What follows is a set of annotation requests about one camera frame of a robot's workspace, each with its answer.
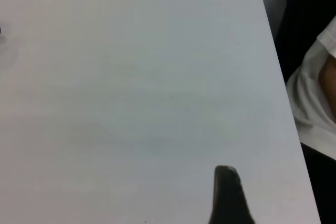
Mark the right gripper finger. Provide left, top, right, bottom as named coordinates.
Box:
left=208, top=165, right=257, bottom=224

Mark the bare forearm of person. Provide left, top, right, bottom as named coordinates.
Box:
left=318, top=56, right=336, bottom=120

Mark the white shirt of person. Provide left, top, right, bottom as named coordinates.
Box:
left=285, top=14, right=336, bottom=162

